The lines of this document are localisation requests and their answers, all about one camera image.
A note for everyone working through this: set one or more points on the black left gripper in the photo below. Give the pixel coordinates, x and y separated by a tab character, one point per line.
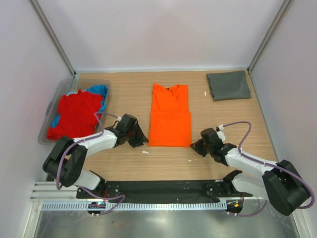
140	138

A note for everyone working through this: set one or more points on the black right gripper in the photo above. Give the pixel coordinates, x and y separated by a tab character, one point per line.
197	147

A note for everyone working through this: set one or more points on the orange t shirt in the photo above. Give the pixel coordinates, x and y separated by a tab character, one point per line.
170	118

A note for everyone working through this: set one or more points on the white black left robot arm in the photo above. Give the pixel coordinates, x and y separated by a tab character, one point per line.
66	160

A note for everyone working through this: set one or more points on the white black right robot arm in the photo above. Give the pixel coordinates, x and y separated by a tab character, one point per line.
278	183

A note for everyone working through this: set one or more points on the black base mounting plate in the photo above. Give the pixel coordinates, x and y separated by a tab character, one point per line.
168	192

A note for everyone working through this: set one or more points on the red t shirt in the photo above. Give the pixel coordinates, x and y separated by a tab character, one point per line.
76	115

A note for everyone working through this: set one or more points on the folded grey t shirt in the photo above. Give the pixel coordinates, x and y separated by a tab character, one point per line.
228	86

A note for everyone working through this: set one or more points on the clear plastic bin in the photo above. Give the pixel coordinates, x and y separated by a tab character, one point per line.
66	87

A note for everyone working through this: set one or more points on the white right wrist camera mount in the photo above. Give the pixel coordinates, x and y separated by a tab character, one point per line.
220	133

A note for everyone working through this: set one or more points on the white slotted cable duct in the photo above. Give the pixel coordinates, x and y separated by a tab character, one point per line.
98	206

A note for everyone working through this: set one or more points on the left aluminium frame post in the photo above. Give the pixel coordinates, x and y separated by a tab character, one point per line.
53	37

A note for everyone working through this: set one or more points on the aluminium frame post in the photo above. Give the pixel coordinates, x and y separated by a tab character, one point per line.
53	37
283	9

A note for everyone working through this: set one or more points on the right aluminium frame post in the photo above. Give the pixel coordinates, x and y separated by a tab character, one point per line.
283	9

